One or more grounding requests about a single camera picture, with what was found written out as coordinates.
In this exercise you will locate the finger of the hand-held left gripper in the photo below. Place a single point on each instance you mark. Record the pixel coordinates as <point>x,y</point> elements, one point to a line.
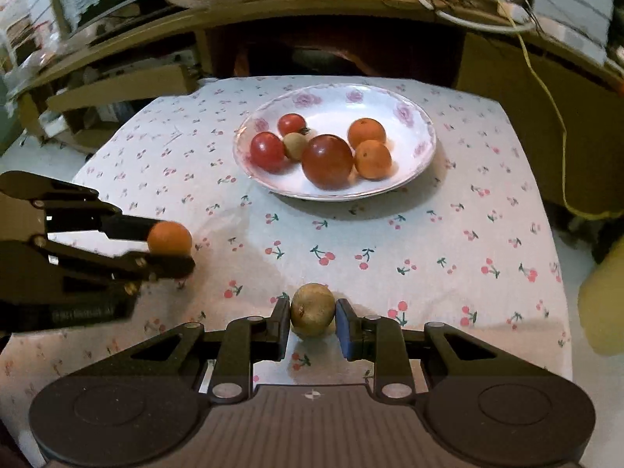
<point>97,265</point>
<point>73,200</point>

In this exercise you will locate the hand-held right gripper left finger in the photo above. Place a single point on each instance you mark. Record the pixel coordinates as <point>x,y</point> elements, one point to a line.
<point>284,324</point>

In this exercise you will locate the wooden cabinet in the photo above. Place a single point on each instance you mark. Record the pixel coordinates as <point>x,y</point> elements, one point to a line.
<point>512,78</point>

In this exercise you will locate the white floral plate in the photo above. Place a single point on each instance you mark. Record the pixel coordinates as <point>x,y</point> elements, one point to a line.
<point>326,107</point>

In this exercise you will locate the small tangerine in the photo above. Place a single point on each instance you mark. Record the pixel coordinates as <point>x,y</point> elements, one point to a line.
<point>169,238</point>
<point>366,131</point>
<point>373,160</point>

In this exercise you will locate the large dark red tomato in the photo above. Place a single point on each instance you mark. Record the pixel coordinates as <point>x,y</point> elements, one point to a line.
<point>327,162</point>

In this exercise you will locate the small red tomato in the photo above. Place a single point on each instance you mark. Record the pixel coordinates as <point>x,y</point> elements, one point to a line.
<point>267,152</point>
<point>291,124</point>

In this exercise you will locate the cherry print tablecloth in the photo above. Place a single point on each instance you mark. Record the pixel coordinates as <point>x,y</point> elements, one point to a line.
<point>438,234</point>

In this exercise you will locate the brown kiwi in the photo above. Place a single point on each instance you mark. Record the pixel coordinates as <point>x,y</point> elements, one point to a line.
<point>312,309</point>
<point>295,147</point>

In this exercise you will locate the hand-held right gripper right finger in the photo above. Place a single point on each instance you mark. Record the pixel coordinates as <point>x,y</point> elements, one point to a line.
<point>344,327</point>

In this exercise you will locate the pale yellow object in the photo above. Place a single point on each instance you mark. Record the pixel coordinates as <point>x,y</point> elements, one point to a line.
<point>602,302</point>

